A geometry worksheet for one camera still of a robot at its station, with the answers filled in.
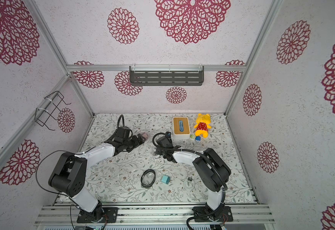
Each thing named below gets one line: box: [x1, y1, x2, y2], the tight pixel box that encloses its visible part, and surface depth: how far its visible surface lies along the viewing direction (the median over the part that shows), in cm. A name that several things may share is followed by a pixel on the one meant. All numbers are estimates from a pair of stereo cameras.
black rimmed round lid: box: [140, 168, 157, 189], surface depth 87 cm
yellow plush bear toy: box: [193, 113, 213, 138], surface depth 108 cm
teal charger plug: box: [161, 174, 171, 185], surface depth 86 cm
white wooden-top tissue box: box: [172, 116, 191, 140], surface depth 108 cm
